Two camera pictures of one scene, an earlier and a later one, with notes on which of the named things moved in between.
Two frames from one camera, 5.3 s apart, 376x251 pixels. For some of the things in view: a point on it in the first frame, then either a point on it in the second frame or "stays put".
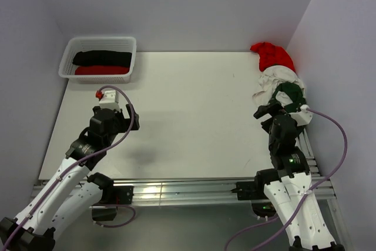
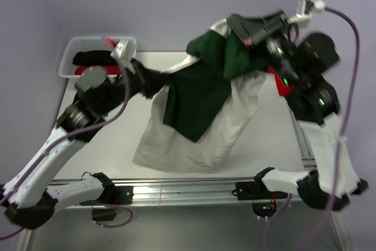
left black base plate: [123, 194] stays put
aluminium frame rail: [196, 190] stays put
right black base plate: [245, 190] stays put
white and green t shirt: [282, 84] -> [196, 119]
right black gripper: [264, 109] -> [249, 30]
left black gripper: [126, 122] -> [149, 82]
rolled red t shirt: [101, 70] stays put
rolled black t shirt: [107, 58] stays put
